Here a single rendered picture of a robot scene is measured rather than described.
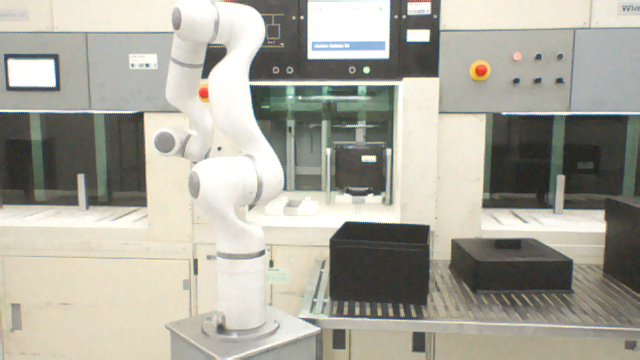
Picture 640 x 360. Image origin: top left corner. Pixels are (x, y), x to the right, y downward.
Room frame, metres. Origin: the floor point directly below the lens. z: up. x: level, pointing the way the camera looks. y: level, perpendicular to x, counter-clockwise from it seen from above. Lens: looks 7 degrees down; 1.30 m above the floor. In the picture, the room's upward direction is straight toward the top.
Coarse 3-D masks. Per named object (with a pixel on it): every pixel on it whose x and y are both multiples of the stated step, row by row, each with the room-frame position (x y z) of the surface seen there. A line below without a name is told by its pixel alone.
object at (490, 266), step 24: (456, 240) 1.87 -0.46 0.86; (480, 240) 1.87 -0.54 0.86; (504, 240) 1.77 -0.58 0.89; (528, 240) 1.88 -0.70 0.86; (456, 264) 1.83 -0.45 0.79; (480, 264) 1.62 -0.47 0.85; (504, 264) 1.63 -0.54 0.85; (528, 264) 1.63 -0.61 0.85; (552, 264) 1.63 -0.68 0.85; (480, 288) 1.62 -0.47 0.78; (504, 288) 1.63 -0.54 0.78; (528, 288) 1.63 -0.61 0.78; (552, 288) 1.63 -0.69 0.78
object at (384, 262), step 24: (336, 240) 1.57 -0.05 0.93; (360, 240) 1.83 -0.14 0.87; (384, 240) 1.81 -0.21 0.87; (408, 240) 1.80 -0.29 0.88; (336, 264) 1.57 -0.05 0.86; (360, 264) 1.56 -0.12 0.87; (384, 264) 1.54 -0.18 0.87; (408, 264) 1.53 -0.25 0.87; (336, 288) 1.57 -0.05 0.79; (360, 288) 1.56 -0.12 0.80; (384, 288) 1.54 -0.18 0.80; (408, 288) 1.53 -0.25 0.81
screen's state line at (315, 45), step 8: (312, 48) 2.05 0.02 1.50; (320, 48) 2.05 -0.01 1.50; (328, 48) 2.05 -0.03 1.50; (336, 48) 2.04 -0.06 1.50; (344, 48) 2.04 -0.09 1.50; (352, 48) 2.04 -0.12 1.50; (360, 48) 2.04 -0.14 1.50; (368, 48) 2.04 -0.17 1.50; (376, 48) 2.03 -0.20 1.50; (384, 48) 2.03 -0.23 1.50
